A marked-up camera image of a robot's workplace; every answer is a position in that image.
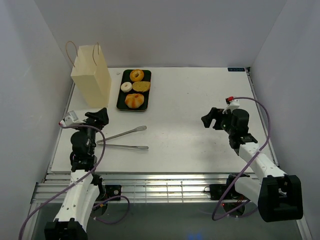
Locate golden bagel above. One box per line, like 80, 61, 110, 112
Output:
129, 69, 144, 82

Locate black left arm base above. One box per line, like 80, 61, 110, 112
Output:
97, 184, 122, 201

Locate aluminium rail frame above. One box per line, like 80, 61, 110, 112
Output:
31, 173, 231, 204

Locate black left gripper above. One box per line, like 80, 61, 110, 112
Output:
73, 107, 109, 155

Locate black rectangular tray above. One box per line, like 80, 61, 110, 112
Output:
116, 69, 152, 112

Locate cream paper bag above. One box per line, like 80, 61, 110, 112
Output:
65, 41, 112, 108

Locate metal tongs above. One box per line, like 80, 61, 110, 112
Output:
105, 125, 149, 151

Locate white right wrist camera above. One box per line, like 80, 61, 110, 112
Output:
222, 96, 240, 114

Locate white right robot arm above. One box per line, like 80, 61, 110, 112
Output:
201, 107, 304, 223

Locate white glazed donut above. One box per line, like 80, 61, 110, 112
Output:
120, 81, 133, 93

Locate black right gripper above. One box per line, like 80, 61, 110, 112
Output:
201, 107, 235, 135

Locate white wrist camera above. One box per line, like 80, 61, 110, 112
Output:
59, 110, 84, 127
222, 96, 240, 114

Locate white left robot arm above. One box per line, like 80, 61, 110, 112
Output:
44, 107, 109, 240

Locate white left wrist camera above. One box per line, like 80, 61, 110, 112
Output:
59, 110, 84, 127

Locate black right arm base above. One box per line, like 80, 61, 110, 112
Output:
203, 184, 247, 200

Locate toast slice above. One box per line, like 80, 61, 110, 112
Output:
132, 81, 151, 93

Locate blue table label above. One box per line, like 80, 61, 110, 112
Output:
227, 67, 246, 72

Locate round pumpkin-shaped bun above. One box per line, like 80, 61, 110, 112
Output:
124, 93, 145, 109

